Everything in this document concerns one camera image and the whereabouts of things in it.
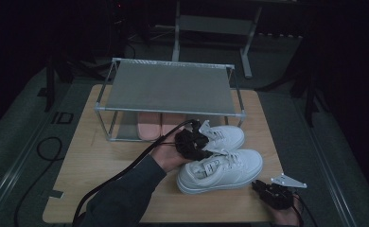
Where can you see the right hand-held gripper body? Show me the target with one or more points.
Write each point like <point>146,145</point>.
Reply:
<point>278,197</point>

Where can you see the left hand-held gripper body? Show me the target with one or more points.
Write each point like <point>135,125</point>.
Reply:
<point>192,143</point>

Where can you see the white sneaker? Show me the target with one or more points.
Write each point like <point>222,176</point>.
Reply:
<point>230,135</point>
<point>236,170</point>

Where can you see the grey metal shoe rack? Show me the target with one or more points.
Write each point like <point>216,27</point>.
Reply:
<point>170,88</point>

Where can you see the person's right hand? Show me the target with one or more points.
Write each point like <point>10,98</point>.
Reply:
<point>283,217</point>

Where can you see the person's left hand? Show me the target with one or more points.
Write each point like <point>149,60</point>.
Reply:
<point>166,156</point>

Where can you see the pink slipper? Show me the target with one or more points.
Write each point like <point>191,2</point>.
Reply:
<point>148,127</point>
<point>170,123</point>

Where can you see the dark tripod stand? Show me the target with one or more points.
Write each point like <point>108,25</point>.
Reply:
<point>310,104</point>
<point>49,88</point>

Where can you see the grey metal desk frame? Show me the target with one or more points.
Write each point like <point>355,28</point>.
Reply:
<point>214,25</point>

